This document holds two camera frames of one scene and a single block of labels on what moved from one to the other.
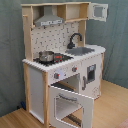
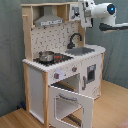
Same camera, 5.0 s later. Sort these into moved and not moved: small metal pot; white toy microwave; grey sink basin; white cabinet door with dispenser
Moved: white toy microwave
Not moved: grey sink basin; small metal pot; white cabinet door with dispenser
